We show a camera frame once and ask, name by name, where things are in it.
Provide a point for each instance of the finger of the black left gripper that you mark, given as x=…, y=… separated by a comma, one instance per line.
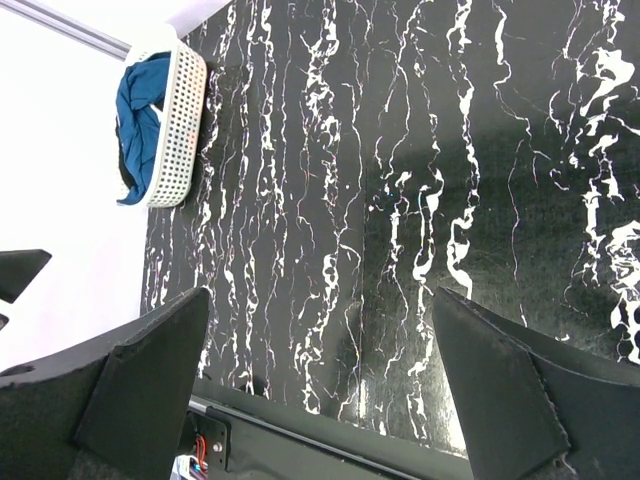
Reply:
x=18, y=269

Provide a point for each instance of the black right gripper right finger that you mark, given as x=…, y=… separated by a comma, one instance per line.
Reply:
x=531, y=407

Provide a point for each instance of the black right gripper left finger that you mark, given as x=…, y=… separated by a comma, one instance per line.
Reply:
x=112, y=407

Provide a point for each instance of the blue t shirt in basket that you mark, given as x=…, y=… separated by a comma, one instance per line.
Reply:
x=141, y=88

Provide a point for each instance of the white perforated laundry basket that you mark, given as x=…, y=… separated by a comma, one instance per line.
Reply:
x=180, y=117

